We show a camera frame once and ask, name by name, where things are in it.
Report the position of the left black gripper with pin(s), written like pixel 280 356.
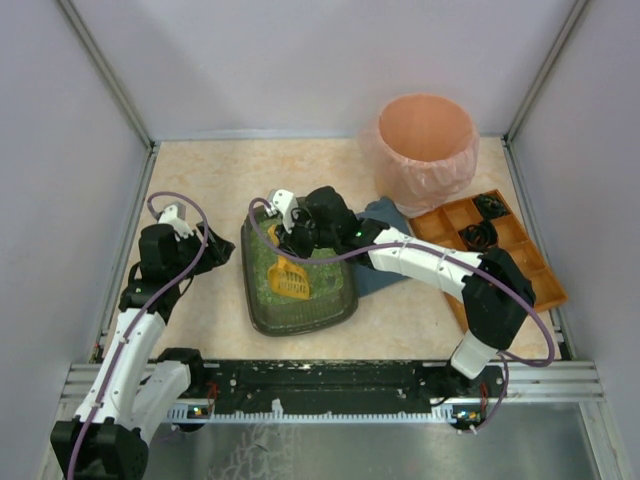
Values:
pixel 211 248

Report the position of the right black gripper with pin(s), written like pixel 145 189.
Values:
pixel 298 239

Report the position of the yellow litter scoop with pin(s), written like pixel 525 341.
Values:
pixel 288 280

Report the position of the dark grey litter box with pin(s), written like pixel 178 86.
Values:
pixel 285 298

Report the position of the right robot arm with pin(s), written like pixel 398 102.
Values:
pixel 496 295

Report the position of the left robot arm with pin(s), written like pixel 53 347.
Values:
pixel 110 434

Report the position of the orange compartment tray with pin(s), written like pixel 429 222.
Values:
pixel 480 222

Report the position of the bin with pink bag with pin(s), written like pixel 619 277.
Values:
pixel 421 149

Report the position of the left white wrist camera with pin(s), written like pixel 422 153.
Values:
pixel 174 215

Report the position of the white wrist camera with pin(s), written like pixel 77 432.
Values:
pixel 174 215
pixel 282 203

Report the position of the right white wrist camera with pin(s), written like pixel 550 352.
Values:
pixel 282 203

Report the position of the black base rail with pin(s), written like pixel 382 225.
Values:
pixel 350 392

